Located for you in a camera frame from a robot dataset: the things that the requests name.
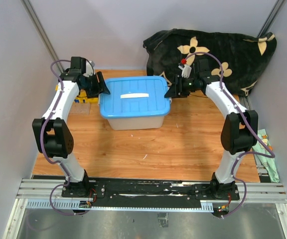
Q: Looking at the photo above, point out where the white plastic bin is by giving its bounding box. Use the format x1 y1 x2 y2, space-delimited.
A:
98 96 173 130

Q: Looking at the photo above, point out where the blue plastic tray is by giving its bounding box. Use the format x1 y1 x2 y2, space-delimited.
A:
99 76 170 120

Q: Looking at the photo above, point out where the green printed cloth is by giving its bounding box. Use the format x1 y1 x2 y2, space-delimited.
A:
252 129 280 183

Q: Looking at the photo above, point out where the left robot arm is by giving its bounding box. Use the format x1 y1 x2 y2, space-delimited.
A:
32 57 110 197

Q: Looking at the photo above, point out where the yellow test tube rack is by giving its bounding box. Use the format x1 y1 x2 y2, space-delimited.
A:
53 83 99 105

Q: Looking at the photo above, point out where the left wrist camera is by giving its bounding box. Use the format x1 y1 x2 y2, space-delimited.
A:
84 60 96 77

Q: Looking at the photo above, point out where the black floral blanket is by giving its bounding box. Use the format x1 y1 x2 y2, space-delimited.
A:
143 28 277 97

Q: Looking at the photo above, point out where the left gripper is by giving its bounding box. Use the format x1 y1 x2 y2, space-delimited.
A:
82 71 111 99

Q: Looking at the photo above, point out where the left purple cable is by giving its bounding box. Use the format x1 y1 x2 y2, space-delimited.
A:
40 59 92 216

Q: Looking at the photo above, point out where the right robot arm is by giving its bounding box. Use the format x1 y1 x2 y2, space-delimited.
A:
164 59 258 200

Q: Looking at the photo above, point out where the clear acrylic tube rack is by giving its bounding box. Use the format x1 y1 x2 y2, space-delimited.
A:
69 103 91 115

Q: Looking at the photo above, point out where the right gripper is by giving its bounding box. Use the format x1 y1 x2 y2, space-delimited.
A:
163 74 198 99

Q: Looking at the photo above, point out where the purple cable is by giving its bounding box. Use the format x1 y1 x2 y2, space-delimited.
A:
185 51 276 220
40 59 92 216

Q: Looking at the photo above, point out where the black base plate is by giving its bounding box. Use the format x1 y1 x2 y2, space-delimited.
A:
61 178 240 210

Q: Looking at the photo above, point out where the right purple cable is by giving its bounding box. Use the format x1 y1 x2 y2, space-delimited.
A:
185 51 276 220

